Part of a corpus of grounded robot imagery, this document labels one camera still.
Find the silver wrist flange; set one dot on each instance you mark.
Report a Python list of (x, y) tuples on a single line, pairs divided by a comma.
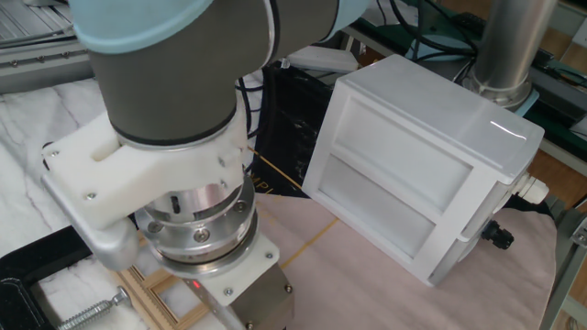
[(202, 229)]

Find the white gripper adapter plate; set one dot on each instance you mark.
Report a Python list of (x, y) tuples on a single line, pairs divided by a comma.
[(247, 272)]

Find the aluminium profile rail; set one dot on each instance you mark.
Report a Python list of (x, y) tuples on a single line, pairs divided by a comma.
[(41, 59)]

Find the grey table frame leg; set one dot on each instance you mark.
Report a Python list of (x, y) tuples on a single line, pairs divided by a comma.
[(564, 256)]

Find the white plastic enclosure box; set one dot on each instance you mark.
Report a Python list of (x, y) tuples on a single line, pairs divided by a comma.
[(413, 151)]

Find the miniature wooden sliding window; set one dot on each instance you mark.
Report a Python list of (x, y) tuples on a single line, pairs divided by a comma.
[(156, 298)]

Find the silver threaded clamp screw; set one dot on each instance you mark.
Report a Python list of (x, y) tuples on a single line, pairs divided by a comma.
[(91, 312)]

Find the black C-clamp frame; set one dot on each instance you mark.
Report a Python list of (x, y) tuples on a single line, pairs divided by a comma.
[(36, 270)]

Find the marble and pink printed mat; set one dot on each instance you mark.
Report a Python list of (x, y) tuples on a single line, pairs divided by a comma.
[(367, 284)]

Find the white wrist mounting bracket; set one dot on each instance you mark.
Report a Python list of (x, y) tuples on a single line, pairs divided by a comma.
[(137, 179)]

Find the silver Schunk gripper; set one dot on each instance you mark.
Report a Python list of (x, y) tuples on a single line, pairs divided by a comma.
[(261, 307)]

